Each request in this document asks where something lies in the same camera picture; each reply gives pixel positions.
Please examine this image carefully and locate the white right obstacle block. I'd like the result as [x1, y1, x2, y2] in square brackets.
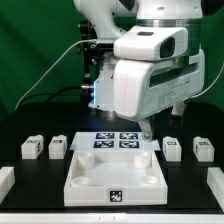
[207, 167, 224, 212]

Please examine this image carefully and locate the white front table rail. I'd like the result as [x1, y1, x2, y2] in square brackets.
[0, 213, 224, 224]

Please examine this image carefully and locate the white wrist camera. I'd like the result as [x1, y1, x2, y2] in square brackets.
[114, 26, 188, 61]

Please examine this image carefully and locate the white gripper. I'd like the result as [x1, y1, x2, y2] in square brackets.
[114, 50, 205, 142]

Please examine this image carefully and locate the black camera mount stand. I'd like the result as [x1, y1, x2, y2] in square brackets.
[76, 20, 115, 84]

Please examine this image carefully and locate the white square table top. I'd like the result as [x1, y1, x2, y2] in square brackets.
[64, 149, 168, 206]

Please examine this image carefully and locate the white left obstacle block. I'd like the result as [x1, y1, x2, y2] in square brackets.
[0, 167, 15, 204]

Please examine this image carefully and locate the white sheet with tags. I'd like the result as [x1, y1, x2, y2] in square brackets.
[70, 132, 160, 151]

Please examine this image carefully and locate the white cable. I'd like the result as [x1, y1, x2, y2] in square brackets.
[14, 39, 98, 111]

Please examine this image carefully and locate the white obstacle block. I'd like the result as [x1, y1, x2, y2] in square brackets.
[0, 167, 15, 204]
[207, 167, 224, 212]

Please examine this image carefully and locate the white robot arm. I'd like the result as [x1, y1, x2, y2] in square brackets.
[73, 0, 224, 141]

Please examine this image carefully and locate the black cable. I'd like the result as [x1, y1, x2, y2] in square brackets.
[19, 86, 84, 107]

